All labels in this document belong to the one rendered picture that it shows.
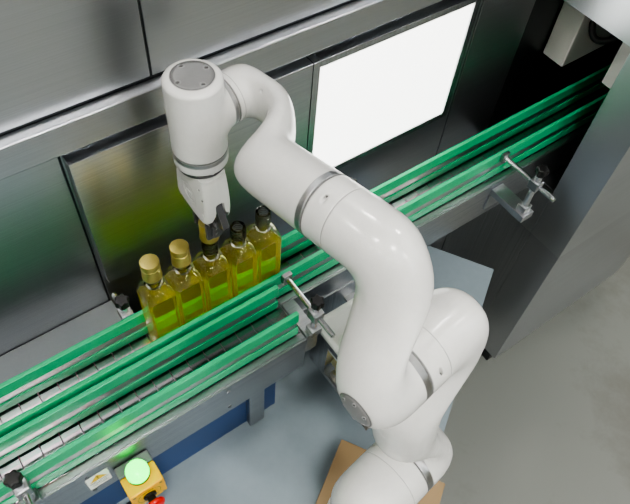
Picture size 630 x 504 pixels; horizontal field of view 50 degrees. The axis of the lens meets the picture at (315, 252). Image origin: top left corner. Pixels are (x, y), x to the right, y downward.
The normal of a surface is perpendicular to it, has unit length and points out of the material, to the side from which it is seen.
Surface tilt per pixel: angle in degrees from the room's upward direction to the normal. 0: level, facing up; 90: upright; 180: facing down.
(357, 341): 58
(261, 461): 0
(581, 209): 90
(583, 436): 0
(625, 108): 90
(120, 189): 90
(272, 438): 0
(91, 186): 90
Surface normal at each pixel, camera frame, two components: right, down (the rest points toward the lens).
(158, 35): 0.58, 0.69
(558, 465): 0.07, -0.58
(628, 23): -0.81, 0.44
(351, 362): -0.79, -0.15
